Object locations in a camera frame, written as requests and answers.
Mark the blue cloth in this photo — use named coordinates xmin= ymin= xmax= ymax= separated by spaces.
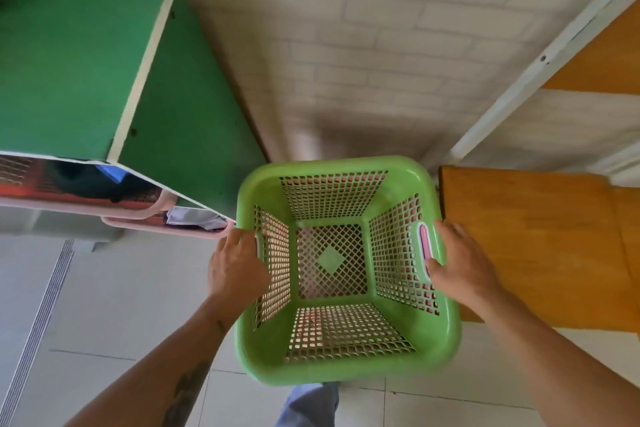
xmin=95 ymin=164 xmax=127 ymax=184

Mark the green wooden cabinet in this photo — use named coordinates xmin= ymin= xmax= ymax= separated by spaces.
xmin=0 ymin=0 xmax=268 ymax=222

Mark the person's left hand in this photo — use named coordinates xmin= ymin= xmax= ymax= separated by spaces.
xmin=207 ymin=229 xmax=272 ymax=312

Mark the white cloth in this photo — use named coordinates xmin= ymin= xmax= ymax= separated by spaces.
xmin=166 ymin=207 xmax=230 ymax=232

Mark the pink plastic basket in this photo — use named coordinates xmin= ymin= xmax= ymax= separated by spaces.
xmin=101 ymin=209 xmax=236 ymax=241
xmin=0 ymin=154 xmax=177 ymax=221

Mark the orange wooden board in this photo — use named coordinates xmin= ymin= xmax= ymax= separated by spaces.
xmin=438 ymin=165 xmax=640 ymax=333

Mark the person's left forearm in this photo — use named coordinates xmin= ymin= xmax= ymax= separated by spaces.
xmin=64 ymin=289 xmax=237 ymax=427

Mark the orange wooden bed panel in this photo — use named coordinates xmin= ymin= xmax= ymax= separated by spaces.
xmin=542 ymin=0 xmax=640 ymax=95

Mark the person's blue trouser leg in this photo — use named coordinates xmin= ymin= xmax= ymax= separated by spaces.
xmin=274 ymin=383 xmax=341 ymax=427

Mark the person's right forearm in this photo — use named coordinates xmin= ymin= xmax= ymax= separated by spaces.
xmin=465 ymin=286 xmax=640 ymax=427

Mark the metal floor drain grate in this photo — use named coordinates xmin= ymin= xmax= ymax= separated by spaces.
xmin=0 ymin=240 xmax=76 ymax=427

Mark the person's right hand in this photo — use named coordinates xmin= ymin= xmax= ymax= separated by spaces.
xmin=424 ymin=220 xmax=504 ymax=309

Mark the white metal bed frame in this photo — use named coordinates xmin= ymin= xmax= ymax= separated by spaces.
xmin=447 ymin=0 xmax=640 ymax=177

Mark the green plastic laundry basket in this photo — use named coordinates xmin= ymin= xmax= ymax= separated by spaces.
xmin=234 ymin=156 xmax=463 ymax=387

